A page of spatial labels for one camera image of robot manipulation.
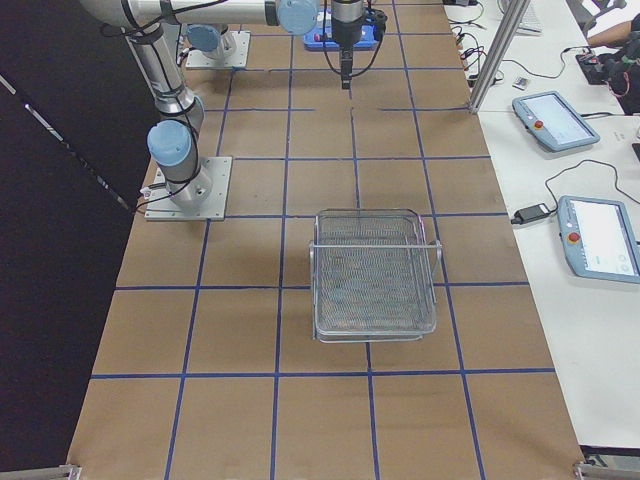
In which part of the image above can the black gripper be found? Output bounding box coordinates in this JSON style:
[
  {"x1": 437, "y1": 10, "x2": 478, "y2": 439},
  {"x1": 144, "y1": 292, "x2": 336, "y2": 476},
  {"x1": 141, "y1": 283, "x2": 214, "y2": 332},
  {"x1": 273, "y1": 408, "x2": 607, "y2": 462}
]
[{"x1": 331, "y1": 0, "x2": 361, "y2": 89}]

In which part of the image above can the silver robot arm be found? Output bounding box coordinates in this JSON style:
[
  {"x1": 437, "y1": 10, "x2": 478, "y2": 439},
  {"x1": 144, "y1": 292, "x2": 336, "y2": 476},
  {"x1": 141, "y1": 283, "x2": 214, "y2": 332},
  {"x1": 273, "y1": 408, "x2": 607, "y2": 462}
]
[
  {"x1": 177, "y1": 1, "x2": 367, "y2": 90},
  {"x1": 81, "y1": 1, "x2": 319, "y2": 220}
]

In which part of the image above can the person forearm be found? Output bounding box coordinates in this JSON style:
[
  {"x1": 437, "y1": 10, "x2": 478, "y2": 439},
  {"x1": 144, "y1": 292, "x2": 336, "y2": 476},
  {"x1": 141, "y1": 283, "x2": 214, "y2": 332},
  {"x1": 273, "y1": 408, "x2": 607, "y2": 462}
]
[{"x1": 587, "y1": 21, "x2": 633, "y2": 48}]

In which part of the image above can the blue plastic tray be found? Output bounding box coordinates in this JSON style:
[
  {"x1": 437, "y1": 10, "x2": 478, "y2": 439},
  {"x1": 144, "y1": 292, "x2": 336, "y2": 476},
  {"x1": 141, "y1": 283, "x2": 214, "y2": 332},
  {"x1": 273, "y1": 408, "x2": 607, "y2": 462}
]
[{"x1": 302, "y1": 23, "x2": 385, "y2": 52}]

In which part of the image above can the far teach pendant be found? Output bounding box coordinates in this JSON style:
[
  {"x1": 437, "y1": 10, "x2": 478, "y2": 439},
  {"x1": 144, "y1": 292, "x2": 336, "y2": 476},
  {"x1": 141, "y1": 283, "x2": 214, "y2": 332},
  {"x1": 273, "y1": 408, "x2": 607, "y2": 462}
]
[{"x1": 511, "y1": 91, "x2": 600, "y2": 152}]

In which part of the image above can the teach pendant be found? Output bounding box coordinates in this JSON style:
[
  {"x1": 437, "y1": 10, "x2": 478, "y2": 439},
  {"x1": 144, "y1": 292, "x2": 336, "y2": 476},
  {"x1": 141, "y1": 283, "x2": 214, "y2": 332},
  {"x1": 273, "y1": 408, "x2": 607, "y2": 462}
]
[
  {"x1": 511, "y1": 91, "x2": 600, "y2": 152},
  {"x1": 557, "y1": 195, "x2": 639, "y2": 284}
]

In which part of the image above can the black power adapter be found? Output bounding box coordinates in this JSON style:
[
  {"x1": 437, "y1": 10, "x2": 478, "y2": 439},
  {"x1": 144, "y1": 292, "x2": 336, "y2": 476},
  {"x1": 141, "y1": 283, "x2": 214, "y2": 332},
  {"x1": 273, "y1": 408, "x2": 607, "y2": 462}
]
[{"x1": 511, "y1": 203, "x2": 551, "y2": 225}]

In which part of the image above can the near teach pendant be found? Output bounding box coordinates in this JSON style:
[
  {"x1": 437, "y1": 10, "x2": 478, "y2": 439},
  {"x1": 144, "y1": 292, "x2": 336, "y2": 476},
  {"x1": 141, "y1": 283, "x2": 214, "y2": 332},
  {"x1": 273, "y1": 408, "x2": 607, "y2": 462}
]
[{"x1": 557, "y1": 195, "x2": 639, "y2": 284}]

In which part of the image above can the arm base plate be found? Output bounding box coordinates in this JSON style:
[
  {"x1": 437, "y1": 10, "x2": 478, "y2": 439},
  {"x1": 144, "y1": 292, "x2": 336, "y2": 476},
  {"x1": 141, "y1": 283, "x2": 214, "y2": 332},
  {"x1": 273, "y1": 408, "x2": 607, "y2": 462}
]
[
  {"x1": 186, "y1": 25, "x2": 251, "y2": 70},
  {"x1": 144, "y1": 156, "x2": 233, "y2": 221}
]

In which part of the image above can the aluminium frame post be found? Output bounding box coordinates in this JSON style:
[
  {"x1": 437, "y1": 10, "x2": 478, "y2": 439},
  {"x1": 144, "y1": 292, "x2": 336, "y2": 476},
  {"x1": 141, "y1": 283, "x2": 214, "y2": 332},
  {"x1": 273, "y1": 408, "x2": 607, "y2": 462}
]
[{"x1": 468, "y1": 0, "x2": 530, "y2": 114}]

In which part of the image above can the silver wire mesh shelf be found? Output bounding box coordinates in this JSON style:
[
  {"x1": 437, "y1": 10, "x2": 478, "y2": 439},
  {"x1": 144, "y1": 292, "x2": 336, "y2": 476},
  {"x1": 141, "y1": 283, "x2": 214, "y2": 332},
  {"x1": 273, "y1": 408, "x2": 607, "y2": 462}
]
[{"x1": 309, "y1": 209, "x2": 442, "y2": 343}]

